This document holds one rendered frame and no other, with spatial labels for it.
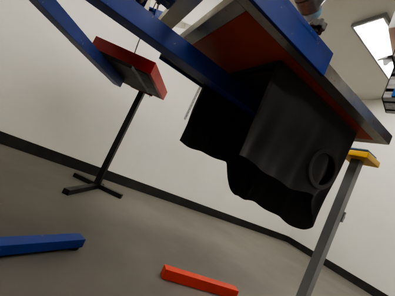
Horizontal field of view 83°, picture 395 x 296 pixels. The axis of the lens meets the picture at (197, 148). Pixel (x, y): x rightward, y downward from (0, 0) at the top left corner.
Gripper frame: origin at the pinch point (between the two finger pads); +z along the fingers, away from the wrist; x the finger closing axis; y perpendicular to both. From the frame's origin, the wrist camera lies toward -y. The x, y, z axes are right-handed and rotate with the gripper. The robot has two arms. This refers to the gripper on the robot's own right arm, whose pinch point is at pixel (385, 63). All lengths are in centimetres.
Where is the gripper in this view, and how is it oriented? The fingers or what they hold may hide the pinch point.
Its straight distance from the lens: 194.2
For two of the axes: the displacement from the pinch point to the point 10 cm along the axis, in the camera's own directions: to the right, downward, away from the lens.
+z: -2.6, -0.4, 9.6
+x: 9.2, 3.0, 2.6
